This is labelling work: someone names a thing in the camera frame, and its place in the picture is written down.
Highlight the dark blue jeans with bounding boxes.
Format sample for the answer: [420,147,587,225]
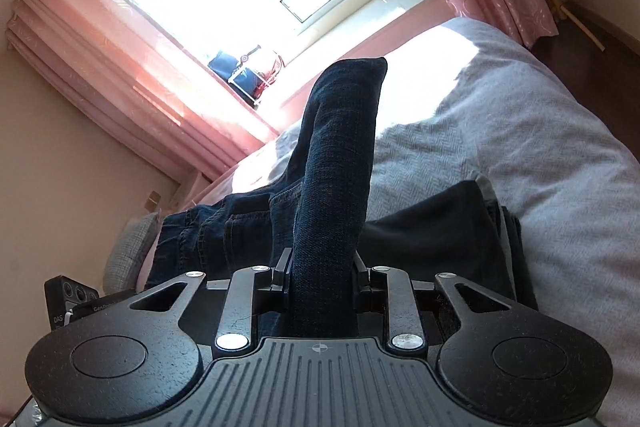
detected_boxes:
[144,56,389,339]

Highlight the blue plaid pillow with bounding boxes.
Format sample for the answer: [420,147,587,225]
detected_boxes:
[102,210,164,294]

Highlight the black folded garment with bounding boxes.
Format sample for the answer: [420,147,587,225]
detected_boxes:
[359,174,539,314]

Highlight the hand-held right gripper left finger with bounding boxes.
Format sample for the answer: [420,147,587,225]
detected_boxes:
[129,248,294,351]

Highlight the blue bag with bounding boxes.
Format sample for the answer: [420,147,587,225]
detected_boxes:
[207,50,262,96]

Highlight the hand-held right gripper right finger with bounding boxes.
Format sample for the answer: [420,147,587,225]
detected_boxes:
[352,252,516,351]

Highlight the red and white bag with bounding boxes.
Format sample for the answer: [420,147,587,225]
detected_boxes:
[249,45,287,102]

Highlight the wooden stick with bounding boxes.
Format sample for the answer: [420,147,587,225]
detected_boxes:
[559,4,607,52]

